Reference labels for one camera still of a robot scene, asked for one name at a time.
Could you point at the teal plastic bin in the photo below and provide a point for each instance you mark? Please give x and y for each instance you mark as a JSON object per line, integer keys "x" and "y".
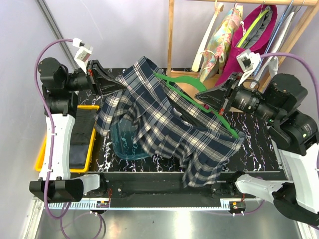
{"x": 122, "y": 135}

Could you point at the plaid navy skirt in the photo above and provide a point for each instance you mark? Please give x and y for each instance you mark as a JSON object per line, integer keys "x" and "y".
{"x": 169, "y": 125}

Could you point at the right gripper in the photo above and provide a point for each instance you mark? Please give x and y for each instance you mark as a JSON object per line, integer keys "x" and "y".
{"x": 220, "y": 99}

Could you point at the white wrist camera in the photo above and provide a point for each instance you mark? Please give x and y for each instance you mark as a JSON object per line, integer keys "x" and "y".
{"x": 83, "y": 53}
{"x": 248, "y": 62}

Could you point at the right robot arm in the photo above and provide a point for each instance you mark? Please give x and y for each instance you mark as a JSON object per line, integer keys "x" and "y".
{"x": 295, "y": 134}

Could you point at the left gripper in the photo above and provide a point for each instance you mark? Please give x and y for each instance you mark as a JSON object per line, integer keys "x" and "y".
{"x": 100, "y": 83}

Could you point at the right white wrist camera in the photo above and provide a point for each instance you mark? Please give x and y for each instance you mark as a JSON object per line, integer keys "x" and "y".
{"x": 248, "y": 62}

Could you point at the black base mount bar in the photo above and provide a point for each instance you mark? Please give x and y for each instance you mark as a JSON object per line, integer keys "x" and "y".
{"x": 165, "y": 190}

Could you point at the cream wooden hanger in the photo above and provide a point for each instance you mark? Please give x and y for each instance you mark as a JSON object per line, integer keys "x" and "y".
{"x": 218, "y": 7}

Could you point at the neon yellow hanger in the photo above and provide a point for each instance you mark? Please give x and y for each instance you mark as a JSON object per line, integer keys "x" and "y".
{"x": 252, "y": 26}

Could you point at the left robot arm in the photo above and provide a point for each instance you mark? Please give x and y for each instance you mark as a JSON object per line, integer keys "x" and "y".
{"x": 59, "y": 88}

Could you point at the floral pastel skirt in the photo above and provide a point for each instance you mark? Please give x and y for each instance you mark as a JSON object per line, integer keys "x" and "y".
{"x": 217, "y": 51}

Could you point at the white garment on hanger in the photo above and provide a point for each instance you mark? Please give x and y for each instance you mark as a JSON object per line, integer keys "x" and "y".
{"x": 276, "y": 49}

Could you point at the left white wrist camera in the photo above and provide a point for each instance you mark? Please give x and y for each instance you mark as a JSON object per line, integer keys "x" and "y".
{"x": 83, "y": 53}

